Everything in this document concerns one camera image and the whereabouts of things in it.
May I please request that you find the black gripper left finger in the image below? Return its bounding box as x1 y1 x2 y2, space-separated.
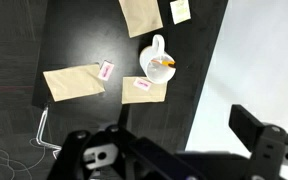
47 124 198 180

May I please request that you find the orange marker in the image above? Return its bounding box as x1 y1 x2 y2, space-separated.
151 59 177 69

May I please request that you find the pale yellow paper note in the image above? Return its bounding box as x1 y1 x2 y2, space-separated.
169 0 192 25

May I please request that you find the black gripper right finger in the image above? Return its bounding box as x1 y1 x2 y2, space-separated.
228 103 288 180

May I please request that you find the brown paper napkin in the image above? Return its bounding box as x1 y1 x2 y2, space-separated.
42 63 106 103
118 0 164 39
121 76 168 105

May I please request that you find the white mug with cork base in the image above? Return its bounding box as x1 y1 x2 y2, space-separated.
139 34 177 85

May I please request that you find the pink sticky note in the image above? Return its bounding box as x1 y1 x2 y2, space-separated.
97 60 115 82
133 77 153 92

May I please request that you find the metal chair frame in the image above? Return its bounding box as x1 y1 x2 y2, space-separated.
35 102 63 160

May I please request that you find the thin white floor cable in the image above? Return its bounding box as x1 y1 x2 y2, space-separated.
0 137 48 180

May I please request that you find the white flat panel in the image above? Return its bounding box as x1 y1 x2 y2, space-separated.
185 0 288 158

